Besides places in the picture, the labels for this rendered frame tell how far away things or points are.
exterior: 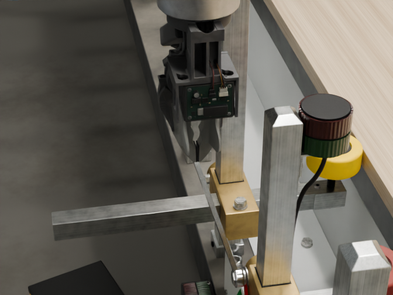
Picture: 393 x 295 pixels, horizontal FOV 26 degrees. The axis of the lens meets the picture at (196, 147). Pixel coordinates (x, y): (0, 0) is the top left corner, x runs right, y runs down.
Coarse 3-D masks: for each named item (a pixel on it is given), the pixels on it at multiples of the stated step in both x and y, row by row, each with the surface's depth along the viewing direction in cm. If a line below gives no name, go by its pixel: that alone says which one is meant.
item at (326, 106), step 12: (312, 96) 95; (324, 96) 95; (336, 96) 95; (312, 108) 93; (324, 108) 93; (336, 108) 93; (348, 108) 93; (324, 120) 91; (336, 120) 91; (300, 168) 95; (312, 180) 99; (300, 204) 101
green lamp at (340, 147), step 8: (304, 136) 93; (344, 136) 93; (304, 144) 94; (312, 144) 93; (320, 144) 93; (328, 144) 93; (336, 144) 93; (344, 144) 94; (304, 152) 94; (312, 152) 94; (320, 152) 93; (328, 152) 93; (336, 152) 94; (344, 152) 94
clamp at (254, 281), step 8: (256, 256) 110; (248, 264) 110; (248, 272) 110; (256, 272) 107; (256, 280) 106; (248, 288) 110; (256, 288) 105; (264, 288) 104; (272, 288) 104; (280, 288) 104; (288, 288) 104; (296, 288) 104
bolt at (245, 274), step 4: (244, 268) 110; (232, 272) 109; (244, 272) 109; (232, 276) 109; (244, 276) 109; (248, 276) 109; (232, 280) 110; (244, 280) 109; (248, 280) 109; (244, 284) 109; (248, 284) 109; (244, 288) 110; (244, 292) 110
